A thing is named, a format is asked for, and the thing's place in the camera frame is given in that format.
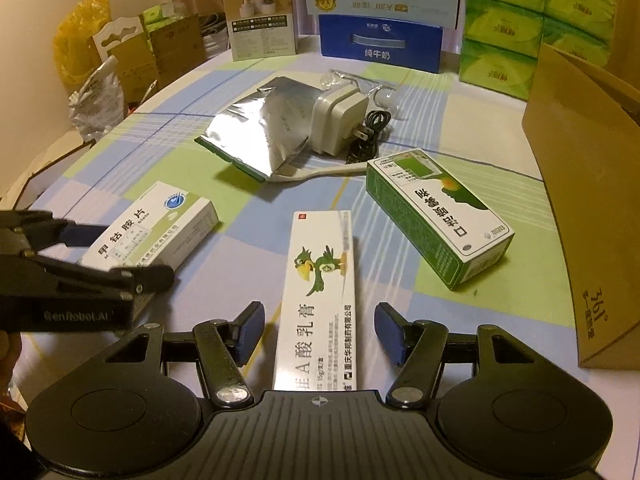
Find white green medicine box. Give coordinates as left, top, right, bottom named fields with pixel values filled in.
left=79, top=180, right=220, bottom=321

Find white parrot ointment box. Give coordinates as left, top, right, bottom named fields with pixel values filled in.
left=273, top=210, right=357, bottom=391

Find green white spray box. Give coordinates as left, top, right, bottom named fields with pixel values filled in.
left=366, top=148, right=514, bottom=290

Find white plastic spoon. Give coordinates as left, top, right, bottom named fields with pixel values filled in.
left=267, top=162, right=368, bottom=183

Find silver foil pouch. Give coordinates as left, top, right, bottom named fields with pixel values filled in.
left=195, top=76, right=322, bottom=181

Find white power adapter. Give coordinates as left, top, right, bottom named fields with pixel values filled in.
left=309, top=84, right=369, bottom=156

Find clear plastic packaging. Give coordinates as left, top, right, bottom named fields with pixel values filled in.
left=320, top=70, right=401, bottom=119

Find person's left hand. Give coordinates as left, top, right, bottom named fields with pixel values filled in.
left=0, top=330, right=22, bottom=396

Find checkered tablecloth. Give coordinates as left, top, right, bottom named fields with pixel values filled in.
left=14, top=49, right=597, bottom=411

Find crumpled silver plastic bag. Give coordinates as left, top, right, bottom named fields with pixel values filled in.
left=68, top=55, right=126, bottom=142

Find yellow plastic bag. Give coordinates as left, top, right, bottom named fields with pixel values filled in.
left=52, top=0, right=112, bottom=94

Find brown cardboard box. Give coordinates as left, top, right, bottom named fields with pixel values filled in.
left=523, top=44, right=639, bottom=370

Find blue milk carton box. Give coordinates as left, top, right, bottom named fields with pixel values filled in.
left=319, top=15, right=442, bottom=74

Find white product box with photo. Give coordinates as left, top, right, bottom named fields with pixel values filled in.
left=222, top=0, right=297, bottom=62

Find green tissue packs stack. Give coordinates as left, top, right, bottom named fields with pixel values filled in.
left=459, top=0, right=617, bottom=101

